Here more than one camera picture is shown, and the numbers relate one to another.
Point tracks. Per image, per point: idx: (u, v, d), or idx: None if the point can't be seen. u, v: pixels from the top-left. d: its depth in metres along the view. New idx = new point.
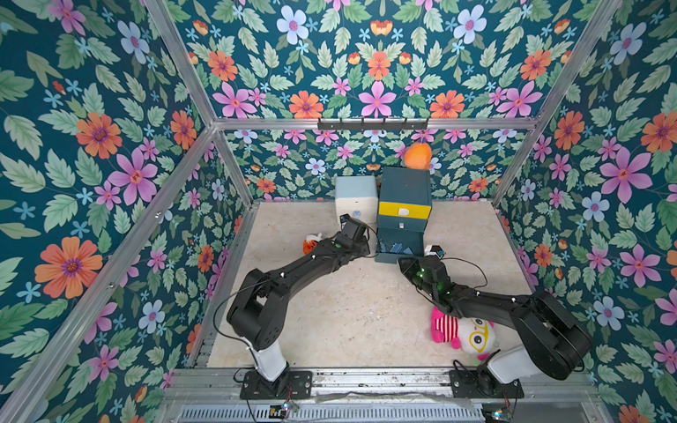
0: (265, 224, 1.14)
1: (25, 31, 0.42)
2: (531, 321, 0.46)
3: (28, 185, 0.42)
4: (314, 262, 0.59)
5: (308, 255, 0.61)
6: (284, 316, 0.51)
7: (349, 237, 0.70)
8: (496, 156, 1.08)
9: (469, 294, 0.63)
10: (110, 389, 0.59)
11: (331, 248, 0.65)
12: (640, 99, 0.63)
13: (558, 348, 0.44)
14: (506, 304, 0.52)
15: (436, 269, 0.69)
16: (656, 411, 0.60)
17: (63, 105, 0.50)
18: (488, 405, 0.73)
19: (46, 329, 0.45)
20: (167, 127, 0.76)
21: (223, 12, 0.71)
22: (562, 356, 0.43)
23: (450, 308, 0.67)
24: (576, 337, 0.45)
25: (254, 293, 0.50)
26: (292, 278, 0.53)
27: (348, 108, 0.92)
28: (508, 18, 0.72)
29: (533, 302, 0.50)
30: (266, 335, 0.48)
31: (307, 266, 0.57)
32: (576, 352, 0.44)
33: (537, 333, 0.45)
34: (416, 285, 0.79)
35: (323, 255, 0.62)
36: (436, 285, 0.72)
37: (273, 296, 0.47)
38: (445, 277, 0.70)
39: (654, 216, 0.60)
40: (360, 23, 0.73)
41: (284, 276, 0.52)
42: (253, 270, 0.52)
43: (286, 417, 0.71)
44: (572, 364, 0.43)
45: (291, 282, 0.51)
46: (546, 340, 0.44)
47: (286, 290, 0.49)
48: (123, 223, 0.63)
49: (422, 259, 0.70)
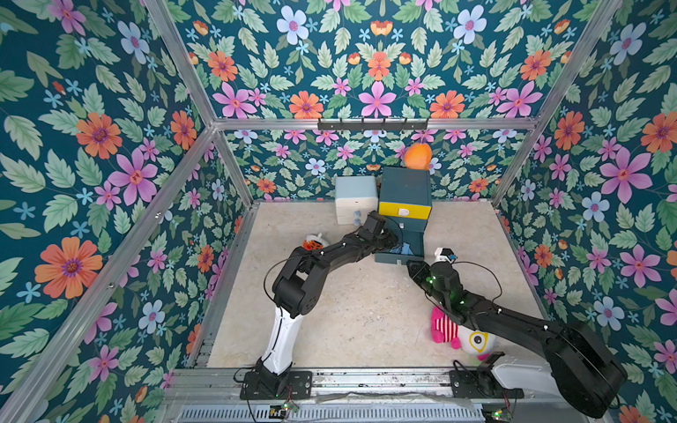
0: (265, 224, 1.14)
1: (25, 32, 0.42)
2: (567, 354, 0.42)
3: (29, 186, 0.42)
4: (342, 248, 0.67)
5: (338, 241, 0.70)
6: (320, 290, 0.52)
7: (370, 231, 0.79)
8: (496, 156, 1.08)
9: (487, 309, 0.59)
10: (110, 389, 0.59)
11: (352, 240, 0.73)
12: (640, 99, 0.63)
13: (595, 386, 0.41)
14: (539, 333, 0.48)
15: (450, 278, 0.64)
16: (656, 411, 0.60)
17: (63, 105, 0.50)
18: (488, 405, 0.73)
19: (46, 329, 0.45)
20: (167, 127, 0.76)
21: (223, 13, 0.71)
22: (598, 394, 0.40)
23: (463, 320, 0.63)
24: (608, 370, 0.43)
25: (298, 266, 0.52)
26: (330, 256, 0.62)
27: (348, 108, 0.92)
28: (508, 18, 0.72)
29: (566, 332, 0.46)
30: (306, 302, 0.56)
31: (337, 251, 0.65)
32: (610, 388, 0.41)
33: (573, 368, 0.42)
34: (426, 291, 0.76)
35: (349, 244, 0.70)
36: (449, 294, 0.68)
37: (316, 270, 0.56)
38: (457, 285, 0.65)
39: (654, 216, 0.60)
40: (360, 23, 0.73)
41: (323, 254, 0.61)
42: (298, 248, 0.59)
43: (286, 417, 0.71)
44: (606, 400, 0.40)
45: (331, 258, 0.62)
46: (583, 377, 0.41)
47: (327, 263, 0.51)
48: (123, 223, 0.63)
49: (433, 266, 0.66)
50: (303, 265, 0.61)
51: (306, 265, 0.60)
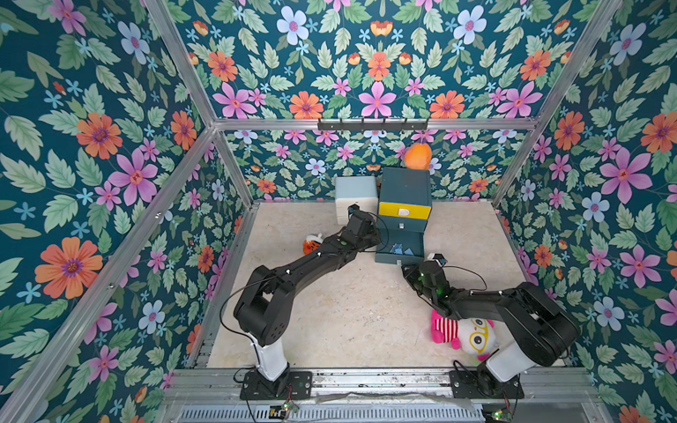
0: (265, 224, 1.14)
1: (25, 32, 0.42)
2: (513, 307, 0.48)
3: (29, 186, 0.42)
4: (319, 260, 0.58)
5: (313, 252, 0.60)
6: (290, 312, 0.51)
7: (353, 233, 0.70)
8: (496, 156, 1.08)
9: (464, 294, 0.66)
10: (110, 389, 0.59)
11: (337, 244, 0.65)
12: (640, 99, 0.63)
13: (542, 334, 0.45)
14: (494, 297, 0.56)
15: (435, 273, 0.71)
16: (656, 411, 0.60)
17: (63, 105, 0.50)
18: (488, 405, 0.73)
19: (46, 329, 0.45)
20: (167, 127, 0.76)
21: (223, 13, 0.71)
22: (544, 339, 0.45)
23: (448, 312, 0.69)
24: (562, 323, 0.47)
25: (260, 289, 0.54)
26: (297, 275, 0.53)
27: (348, 109, 0.92)
28: (508, 18, 0.72)
29: (519, 293, 0.52)
30: (271, 330, 0.48)
31: (310, 264, 0.56)
32: (563, 340, 0.45)
33: (520, 320, 0.47)
34: (416, 290, 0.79)
35: (329, 253, 0.62)
36: (436, 289, 0.74)
37: (278, 293, 0.48)
38: (443, 281, 0.72)
39: (654, 216, 0.60)
40: (360, 23, 0.73)
41: (289, 273, 0.52)
42: (259, 267, 0.51)
43: (286, 417, 0.71)
44: (558, 349, 0.44)
45: (297, 279, 0.52)
46: (528, 326, 0.46)
47: (292, 287, 0.49)
48: (123, 223, 0.63)
49: (421, 264, 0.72)
50: (268, 287, 0.54)
51: (270, 287, 0.53)
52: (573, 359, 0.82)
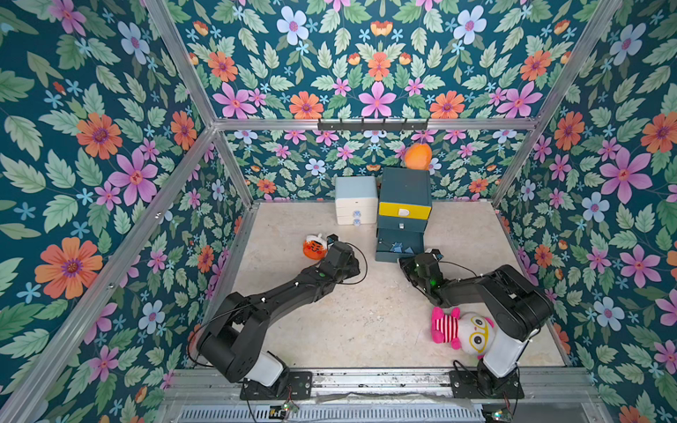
0: (265, 224, 1.14)
1: (25, 32, 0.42)
2: (491, 285, 0.52)
3: (29, 186, 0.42)
4: (297, 289, 0.57)
5: (292, 282, 0.58)
6: (260, 345, 0.47)
7: (332, 264, 0.69)
8: (496, 156, 1.08)
9: (453, 282, 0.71)
10: (110, 389, 0.59)
11: (316, 275, 0.64)
12: (640, 100, 0.63)
13: (515, 309, 0.49)
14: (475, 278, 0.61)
15: (430, 264, 0.75)
16: (656, 411, 0.60)
17: (64, 105, 0.50)
18: (488, 405, 0.73)
19: (46, 329, 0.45)
20: (167, 127, 0.76)
21: (223, 13, 0.71)
22: (518, 315, 0.48)
23: (440, 300, 0.73)
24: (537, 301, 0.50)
25: (230, 319, 0.50)
26: (271, 304, 0.50)
27: (348, 109, 0.92)
28: (508, 18, 0.72)
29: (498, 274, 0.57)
30: (237, 364, 0.43)
31: (287, 295, 0.54)
32: (535, 315, 0.48)
33: (497, 297, 0.51)
34: (412, 280, 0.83)
35: (308, 283, 0.60)
36: (429, 279, 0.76)
37: (252, 323, 0.44)
38: (436, 272, 0.76)
39: (654, 217, 0.60)
40: (360, 23, 0.73)
41: (264, 303, 0.49)
42: (231, 297, 0.47)
43: (286, 417, 0.71)
44: (530, 322, 0.48)
45: (271, 308, 0.49)
46: (503, 301, 0.50)
47: (265, 316, 0.46)
48: (123, 223, 0.63)
49: (418, 256, 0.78)
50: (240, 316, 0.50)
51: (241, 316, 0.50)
52: (573, 359, 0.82)
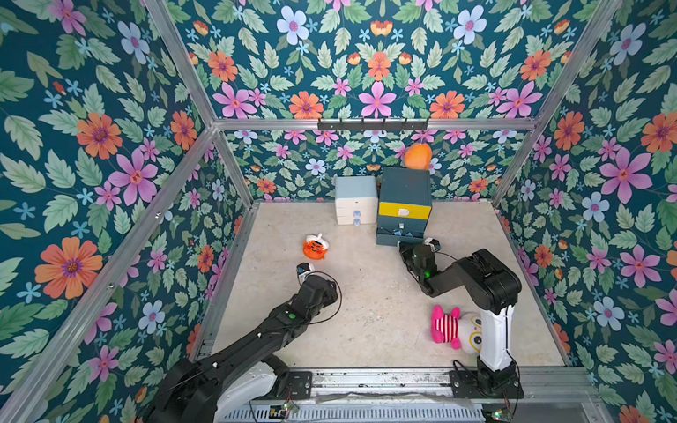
0: (265, 224, 1.14)
1: (25, 32, 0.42)
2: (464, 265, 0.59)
3: (29, 186, 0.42)
4: (261, 341, 0.53)
5: (255, 333, 0.54)
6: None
7: (305, 304, 0.65)
8: (496, 156, 1.08)
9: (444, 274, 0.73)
10: (110, 389, 0.59)
11: (285, 318, 0.61)
12: (640, 99, 0.63)
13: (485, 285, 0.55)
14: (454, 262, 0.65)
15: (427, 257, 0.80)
16: (656, 411, 0.60)
17: (64, 105, 0.50)
18: (488, 405, 0.73)
19: (46, 329, 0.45)
20: (167, 127, 0.76)
21: (223, 13, 0.71)
22: (486, 287, 0.55)
23: (431, 291, 0.80)
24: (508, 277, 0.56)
25: (175, 389, 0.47)
26: (226, 367, 0.46)
27: (348, 109, 0.92)
28: (508, 18, 0.72)
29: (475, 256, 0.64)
30: None
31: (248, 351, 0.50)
32: (505, 290, 0.55)
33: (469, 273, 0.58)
34: (407, 265, 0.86)
35: (272, 330, 0.56)
36: (425, 270, 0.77)
37: (199, 396, 0.41)
38: (433, 264, 0.82)
39: (654, 216, 0.60)
40: (360, 23, 0.73)
41: (217, 367, 0.46)
42: (181, 362, 0.44)
43: (286, 417, 0.71)
44: (499, 296, 0.54)
45: (224, 374, 0.45)
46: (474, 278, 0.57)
47: (215, 388, 0.42)
48: (123, 223, 0.63)
49: (417, 247, 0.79)
50: (188, 384, 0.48)
51: (190, 386, 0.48)
52: (574, 359, 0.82)
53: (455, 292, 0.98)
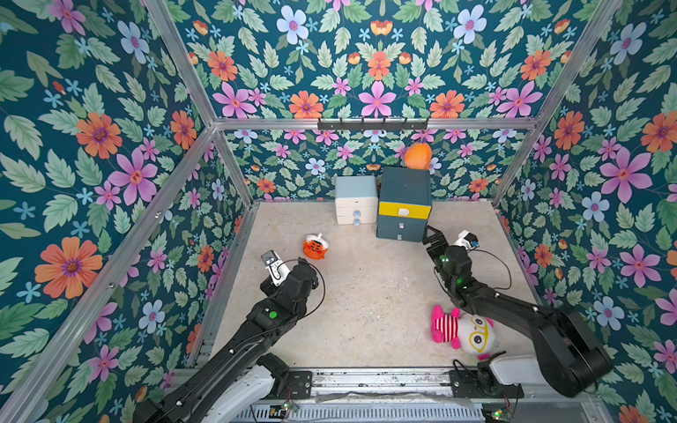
0: (265, 224, 1.14)
1: (25, 31, 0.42)
2: (549, 333, 0.44)
3: (29, 185, 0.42)
4: (235, 359, 0.48)
5: (226, 348, 0.49)
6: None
7: (290, 297, 0.57)
8: (496, 156, 1.08)
9: (487, 294, 0.61)
10: (110, 389, 0.59)
11: (264, 320, 0.53)
12: (640, 99, 0.63)
13: (573, 366, 0.42)
14: (526, 313, 0.49)
15: (462, 265, 0.65)
16: (656, 411, 0.60)
17: (63, 105, 0.50)
18: (488, 405, 0.73)
19: (46, 329, 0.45)
20: (167, 127, 0.76)
21: (223, 12, 0.71)
22: (574, 373, 0.42)
23: (463, 303, 0.67)
24: (594, 356, 0.43)
25: None
26: (189, 405, 0.42)
27: (348, 108, 0.92)
28: (508, 18, 0.72)
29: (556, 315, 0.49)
30: None
31: (219, 376, 0.46)
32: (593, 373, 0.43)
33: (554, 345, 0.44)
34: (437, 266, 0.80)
35: (247, 340, 0.50)
36: (457, 278, 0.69)
37: None
38: (466, 272, 0.68)
39: (654, 216, 0.60)
40: (360, 23, 0.73)
41: (181, 404, 0.42)
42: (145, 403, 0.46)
43: (286, 417, 0.71)
44: (585, 382, 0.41)
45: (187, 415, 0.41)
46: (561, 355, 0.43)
47: None
48: (123, 223, 0.63)
49: (448, 251, 0.68)
50: None
51: None
52: None
53: None
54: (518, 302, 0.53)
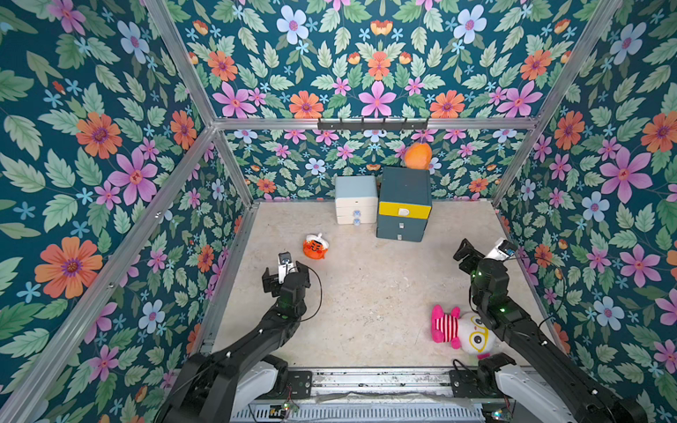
0: (265, 224, 1.14)
1: (25, 31, 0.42)
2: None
3: (28, 185, 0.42)
4: (264, 337, 0.57)
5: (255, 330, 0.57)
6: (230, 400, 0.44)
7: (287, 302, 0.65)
8: (496, 156, 1.08)
9: (526, 334, 0.53)
10: (110, 389, 0.59)
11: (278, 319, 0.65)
12: (640, 99, 0.63)
13: None
14: (578, 389, 0.44)
15: (497, 280, 0.58)
16: (656, 411, 0.60)
17: (63, 105, 0.50)
18: (488, 405, 0.73)
19: (46, 329, 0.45)
20: (167, 127, 0.76)
21: (223, 12, 0.71)
22: None
23: (495, 325, 0.59)
24: None
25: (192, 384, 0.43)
26: (239, 356, 0.50)
27: (348, 108, 0.92)
28: (508, 18, 0.72)
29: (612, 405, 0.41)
30: None
31: (254, 343, 0.54)
32: None
33: None
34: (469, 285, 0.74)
35: (271, 327, 0.61)
36: (490, 296, 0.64)
37: (220, 380, 0.43)
38: (502, 289, 0.59)
39: (654, 216, 0.60)
40: (360, 23, 0.73)
41: (230, 356, 0.49)
42: (193, 357, 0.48)
43: (286, 416, 0.71)
44: None
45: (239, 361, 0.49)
46: None
47: (234, 371, 0.46)
48: (123, 223, 0.63)
49: (482, 263, 0.60)
50: (203, 381, 0.46)
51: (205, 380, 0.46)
52: (573, 358, 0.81)
53: (455, 292, 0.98)
54: (569, 367, 0.46)
